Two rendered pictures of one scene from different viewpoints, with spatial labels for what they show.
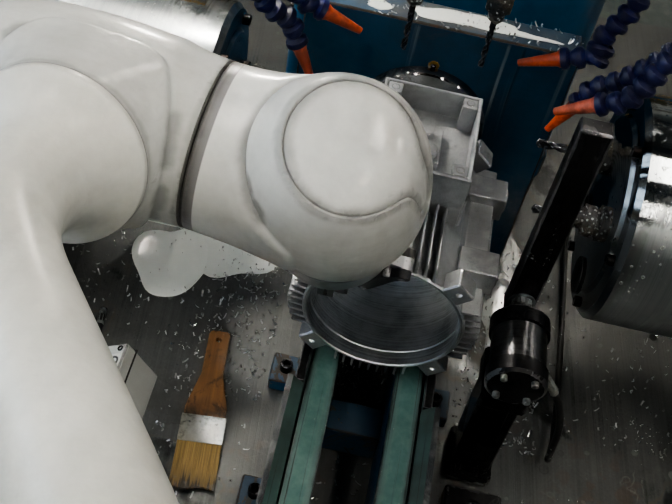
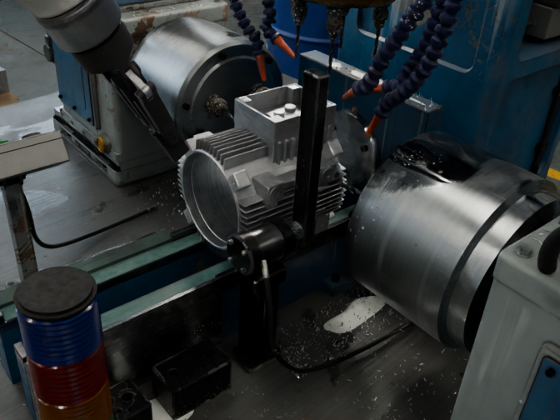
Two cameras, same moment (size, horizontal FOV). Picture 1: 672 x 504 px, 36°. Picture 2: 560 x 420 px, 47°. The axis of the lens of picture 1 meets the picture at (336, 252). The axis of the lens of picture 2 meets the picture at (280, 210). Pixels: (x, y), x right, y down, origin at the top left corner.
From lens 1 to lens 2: 0.79 m
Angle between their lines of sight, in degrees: 38
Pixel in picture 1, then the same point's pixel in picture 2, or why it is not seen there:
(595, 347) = (410, 357)
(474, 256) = (267, 177)
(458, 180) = (269, 120)
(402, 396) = (214, 269)
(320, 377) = (184, 242)
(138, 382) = (52, 150)
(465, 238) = (279, 174)
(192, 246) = not seen: hidden behind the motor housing
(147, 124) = not seen: outside the picture
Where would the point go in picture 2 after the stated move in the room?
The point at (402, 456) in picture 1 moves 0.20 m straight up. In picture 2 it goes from (179, 289) to (174, 171)
